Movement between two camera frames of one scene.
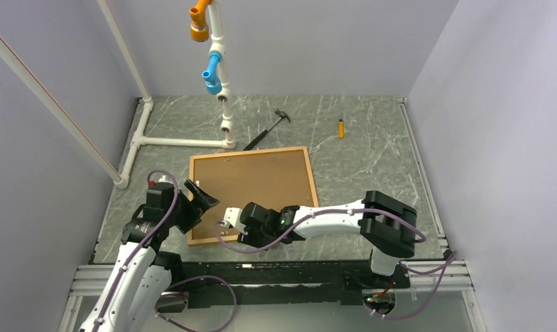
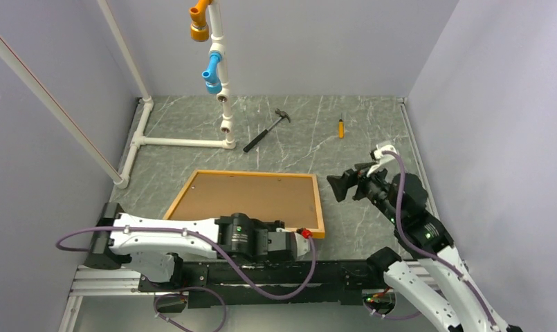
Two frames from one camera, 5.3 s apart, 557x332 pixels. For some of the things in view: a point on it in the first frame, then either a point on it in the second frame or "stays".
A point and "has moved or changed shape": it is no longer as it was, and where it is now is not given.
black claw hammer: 281,115 stays
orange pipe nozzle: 199,30 stays
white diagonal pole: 1,46 stays
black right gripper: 250,239 -> 350,177
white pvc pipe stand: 216,47 stays
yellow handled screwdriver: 341,127 stays
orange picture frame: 268,178 has moved or changed shape
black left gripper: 196,207 -> 272,226
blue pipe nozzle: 213,82 stays
